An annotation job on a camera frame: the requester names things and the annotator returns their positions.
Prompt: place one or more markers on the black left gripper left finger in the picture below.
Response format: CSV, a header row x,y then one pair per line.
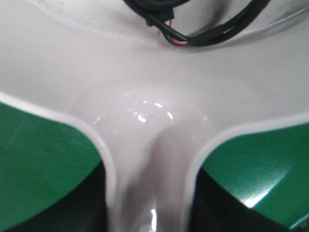
x,y
29,204

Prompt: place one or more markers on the pink plastic dustpan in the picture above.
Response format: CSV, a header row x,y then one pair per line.
x,y
153,111

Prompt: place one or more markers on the green conveyor belt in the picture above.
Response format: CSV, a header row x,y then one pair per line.
x,y
33,144

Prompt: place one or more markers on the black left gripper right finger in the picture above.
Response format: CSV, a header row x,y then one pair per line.
x,y
229,206

